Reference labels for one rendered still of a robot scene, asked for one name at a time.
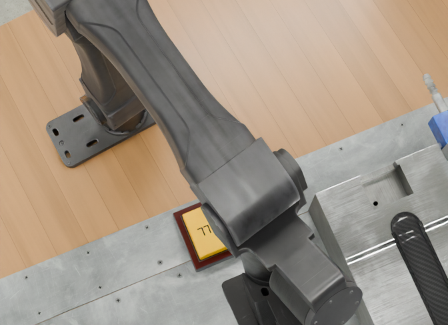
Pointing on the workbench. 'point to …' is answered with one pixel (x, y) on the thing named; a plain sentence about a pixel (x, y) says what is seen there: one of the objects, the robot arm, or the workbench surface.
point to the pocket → (386, 185)
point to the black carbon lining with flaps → (423, 265)
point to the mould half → (385, 237)
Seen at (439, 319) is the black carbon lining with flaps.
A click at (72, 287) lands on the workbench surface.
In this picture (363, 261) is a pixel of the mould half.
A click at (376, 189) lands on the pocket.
